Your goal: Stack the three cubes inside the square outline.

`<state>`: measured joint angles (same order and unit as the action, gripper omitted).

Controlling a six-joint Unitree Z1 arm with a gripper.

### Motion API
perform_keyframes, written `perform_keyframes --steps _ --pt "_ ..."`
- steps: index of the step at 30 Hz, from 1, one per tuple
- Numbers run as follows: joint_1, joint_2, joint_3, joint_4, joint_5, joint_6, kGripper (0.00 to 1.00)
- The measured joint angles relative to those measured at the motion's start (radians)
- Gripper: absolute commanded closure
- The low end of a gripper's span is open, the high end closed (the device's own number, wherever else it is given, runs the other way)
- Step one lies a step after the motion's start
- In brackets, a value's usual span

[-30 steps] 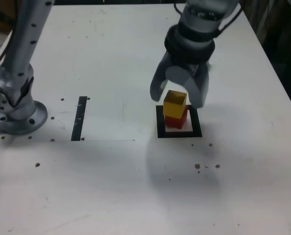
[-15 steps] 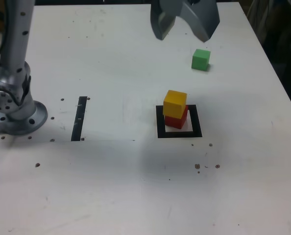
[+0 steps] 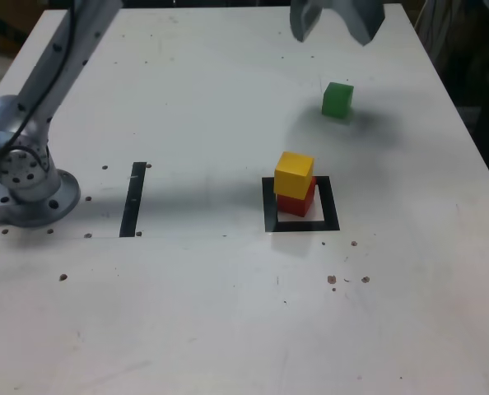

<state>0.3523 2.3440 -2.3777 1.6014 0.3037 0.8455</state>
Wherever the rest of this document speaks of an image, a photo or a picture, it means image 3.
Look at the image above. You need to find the red cube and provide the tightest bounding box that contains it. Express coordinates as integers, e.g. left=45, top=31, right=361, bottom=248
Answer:
left=276, top=176, right=316, bottom=218

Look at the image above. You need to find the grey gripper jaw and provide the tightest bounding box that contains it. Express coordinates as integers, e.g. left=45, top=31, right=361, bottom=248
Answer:
left=289, top=0, right=324, bottom=43
left=329, top=0, right=389, bottom=48

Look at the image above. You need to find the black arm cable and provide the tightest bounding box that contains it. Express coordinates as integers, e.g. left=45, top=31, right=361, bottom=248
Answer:
left=0, top=0, right=79, bottom=174

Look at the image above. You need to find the black tape square outline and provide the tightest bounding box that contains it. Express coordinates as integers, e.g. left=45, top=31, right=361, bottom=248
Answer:
left=261, top=175, right=341, bottom=234

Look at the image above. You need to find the black tape strip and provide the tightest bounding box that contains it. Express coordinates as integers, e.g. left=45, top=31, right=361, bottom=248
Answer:
left=119, top=161, right=147, bottom=239

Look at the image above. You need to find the white metal frame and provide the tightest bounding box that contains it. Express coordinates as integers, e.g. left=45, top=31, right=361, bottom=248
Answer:
left=415, top=0, right=455, bottom=79

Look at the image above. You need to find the yellow cube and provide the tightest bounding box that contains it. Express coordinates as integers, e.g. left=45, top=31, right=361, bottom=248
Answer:
left=273, top=151, right=314, bottom=201

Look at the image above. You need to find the brown cardboard box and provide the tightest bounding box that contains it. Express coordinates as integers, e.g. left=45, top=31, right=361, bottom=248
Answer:
left=0, top=7, right=44, bottom=55

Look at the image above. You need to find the green cube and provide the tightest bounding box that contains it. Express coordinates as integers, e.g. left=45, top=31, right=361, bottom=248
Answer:
left=321, top=81, right=356, bottom=120

